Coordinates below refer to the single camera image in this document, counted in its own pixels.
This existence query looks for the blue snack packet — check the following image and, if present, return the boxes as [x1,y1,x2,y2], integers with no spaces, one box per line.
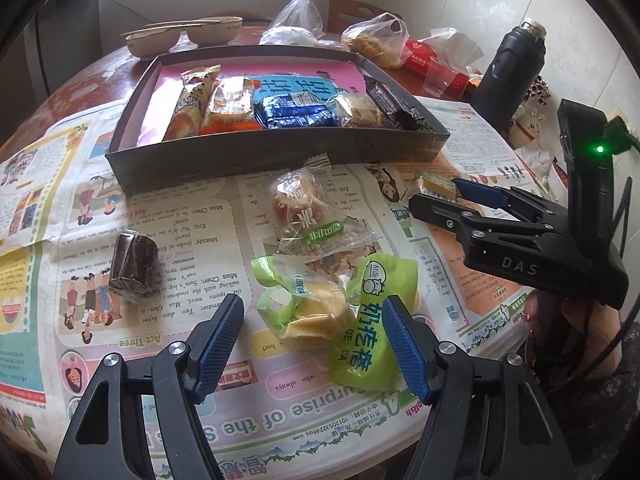
[252,94,339,129]

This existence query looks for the colourful printed newspaper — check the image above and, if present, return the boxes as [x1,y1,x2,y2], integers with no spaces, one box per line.
[365,94,568,361]
[0,160,501,480]
[0,99,143,247]

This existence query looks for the white rabbit figurine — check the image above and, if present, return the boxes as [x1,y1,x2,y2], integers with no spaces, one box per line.
[509,104,552,150]

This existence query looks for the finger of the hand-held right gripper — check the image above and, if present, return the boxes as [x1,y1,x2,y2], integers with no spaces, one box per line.
[452,178,571,226]
[409,194,551,256]

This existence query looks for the plastic bag with yellow food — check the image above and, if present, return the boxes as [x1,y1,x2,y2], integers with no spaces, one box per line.
[344,12,409,69]

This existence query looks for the brown chocolate bar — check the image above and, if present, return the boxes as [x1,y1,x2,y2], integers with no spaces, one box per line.
[364,75,427,132]

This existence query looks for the yellow snack packet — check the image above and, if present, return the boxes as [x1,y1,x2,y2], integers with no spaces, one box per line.
[162,64,222,142]

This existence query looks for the black thermos bottle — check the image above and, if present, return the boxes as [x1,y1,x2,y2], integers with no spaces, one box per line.
[471,18,552,134]

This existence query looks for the clear plastic bag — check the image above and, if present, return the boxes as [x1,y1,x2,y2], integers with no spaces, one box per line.
[259,0,327,47]

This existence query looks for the beige bowl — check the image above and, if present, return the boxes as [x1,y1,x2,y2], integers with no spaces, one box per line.
[186,16,245,46]
[125,27,184,59]

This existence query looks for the grey cardboard box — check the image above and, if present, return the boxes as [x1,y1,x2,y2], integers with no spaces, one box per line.
[104,45,451,196]

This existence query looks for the small yellow green packet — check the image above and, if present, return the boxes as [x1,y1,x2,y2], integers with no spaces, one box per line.
[419,172,458,202]

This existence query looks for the clear plastic cup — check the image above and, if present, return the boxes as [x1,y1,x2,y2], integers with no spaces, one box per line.
[425,56,459,99]

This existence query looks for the clear packet with beige cake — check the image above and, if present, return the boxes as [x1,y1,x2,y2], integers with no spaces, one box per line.
[326,93,397,129]

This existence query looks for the red tissue pack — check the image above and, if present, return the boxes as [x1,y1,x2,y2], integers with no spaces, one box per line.
[402,30,484,102]

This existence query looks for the person's right hand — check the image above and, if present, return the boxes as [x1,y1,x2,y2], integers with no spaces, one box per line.
[567,305,621,381]

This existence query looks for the green packet with yellow cake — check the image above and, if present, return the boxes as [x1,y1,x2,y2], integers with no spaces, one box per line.
[251,254,353,353]

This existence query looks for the black cable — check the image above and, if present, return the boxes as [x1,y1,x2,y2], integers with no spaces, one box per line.
[605,116,640,154]

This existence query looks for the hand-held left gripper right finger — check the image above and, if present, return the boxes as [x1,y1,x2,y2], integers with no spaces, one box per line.
[382,296,571,480]

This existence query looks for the clear packet with red candy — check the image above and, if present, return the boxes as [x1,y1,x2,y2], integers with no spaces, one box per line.
[269,157,377,262]

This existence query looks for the wooden chair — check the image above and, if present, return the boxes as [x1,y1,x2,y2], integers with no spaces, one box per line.
[327,0,382,32]

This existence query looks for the green milk snack packet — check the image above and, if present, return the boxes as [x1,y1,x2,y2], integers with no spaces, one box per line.
[327,254,420,397]

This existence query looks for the orange snack packet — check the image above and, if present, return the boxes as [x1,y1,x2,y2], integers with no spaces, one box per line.
[200,76,257,134]

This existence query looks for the pink and blue book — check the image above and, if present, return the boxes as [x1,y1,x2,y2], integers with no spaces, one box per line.
[142,61,372,148]

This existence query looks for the wrapped brown cake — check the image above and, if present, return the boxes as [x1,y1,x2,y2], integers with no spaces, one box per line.
[108,230,157,305]

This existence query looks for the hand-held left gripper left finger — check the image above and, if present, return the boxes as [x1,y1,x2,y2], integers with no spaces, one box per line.
[52,294,246,480]

